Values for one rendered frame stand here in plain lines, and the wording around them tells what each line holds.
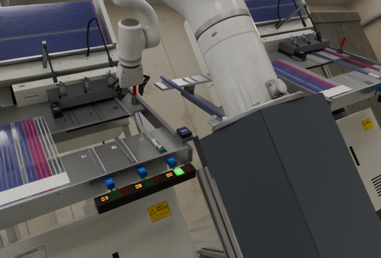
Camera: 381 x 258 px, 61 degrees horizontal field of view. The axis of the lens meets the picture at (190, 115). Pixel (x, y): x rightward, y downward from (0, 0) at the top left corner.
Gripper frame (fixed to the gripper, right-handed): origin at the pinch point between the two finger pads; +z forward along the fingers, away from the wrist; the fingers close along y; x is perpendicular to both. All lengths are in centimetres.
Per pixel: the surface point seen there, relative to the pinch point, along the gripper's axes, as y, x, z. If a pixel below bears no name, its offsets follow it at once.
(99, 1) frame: -10, -66, -12
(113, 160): 17.1, 26.7, 5.3
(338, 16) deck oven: -414, -186, 93
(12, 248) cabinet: 55, 26, 35
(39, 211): 43, 36, 6
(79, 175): 29.1, 28.7, 4.8
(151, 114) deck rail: -8.0, 4.6, 9.6
